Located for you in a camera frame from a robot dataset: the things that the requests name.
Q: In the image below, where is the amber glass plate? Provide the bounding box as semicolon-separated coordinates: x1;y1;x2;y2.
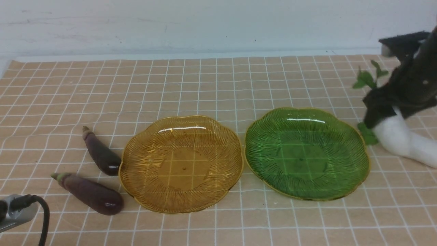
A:
118;115;244;214

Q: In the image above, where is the black cable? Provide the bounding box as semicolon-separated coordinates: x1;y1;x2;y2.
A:
10;194;50;246

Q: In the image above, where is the green glass plate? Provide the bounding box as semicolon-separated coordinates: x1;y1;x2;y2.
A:
244;107;370;201

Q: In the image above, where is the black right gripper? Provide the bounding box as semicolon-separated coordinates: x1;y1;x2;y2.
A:
363;29;437;129

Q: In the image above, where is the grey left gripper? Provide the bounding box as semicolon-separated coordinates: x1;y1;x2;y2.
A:
0;194;39;233

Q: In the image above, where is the purple eggplant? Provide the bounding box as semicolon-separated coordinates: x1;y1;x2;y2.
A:
82;126;122;176
51;172;124;216

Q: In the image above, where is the white radish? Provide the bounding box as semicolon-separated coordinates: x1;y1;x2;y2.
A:
357;107;437;168
352;60;390;89

